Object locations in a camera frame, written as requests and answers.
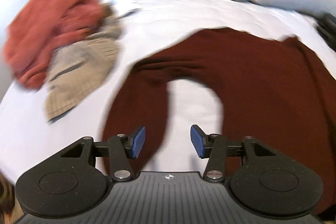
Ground beige striped garment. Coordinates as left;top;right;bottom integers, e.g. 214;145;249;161
45;4;124;122

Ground orange-red garment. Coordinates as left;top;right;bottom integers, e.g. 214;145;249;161
3;0;105;90

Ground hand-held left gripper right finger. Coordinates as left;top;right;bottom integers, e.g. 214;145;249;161
190;124;276;184

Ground dark red shirt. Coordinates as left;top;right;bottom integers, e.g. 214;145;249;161
102;27;336;216

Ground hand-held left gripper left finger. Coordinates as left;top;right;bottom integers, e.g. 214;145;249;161
61;126;146;182

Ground white garment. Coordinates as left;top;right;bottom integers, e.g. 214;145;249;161
101;0;142;17

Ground black garment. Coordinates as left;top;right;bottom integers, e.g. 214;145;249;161
316;13;336;48

